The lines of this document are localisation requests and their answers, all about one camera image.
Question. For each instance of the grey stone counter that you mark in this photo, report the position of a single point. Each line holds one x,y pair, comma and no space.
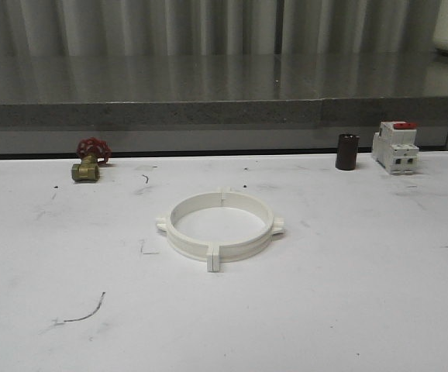
289,103

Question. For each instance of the white circuit breaker red switch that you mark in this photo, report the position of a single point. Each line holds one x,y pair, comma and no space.
394,148

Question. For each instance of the white half pipe clamp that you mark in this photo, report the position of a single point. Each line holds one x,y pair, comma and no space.
223,252
189,247

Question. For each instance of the dark brown cylindrical capacitor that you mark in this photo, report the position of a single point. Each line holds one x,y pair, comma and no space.
347,149

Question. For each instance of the brass valve red handwheel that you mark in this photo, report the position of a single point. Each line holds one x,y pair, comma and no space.
93,153

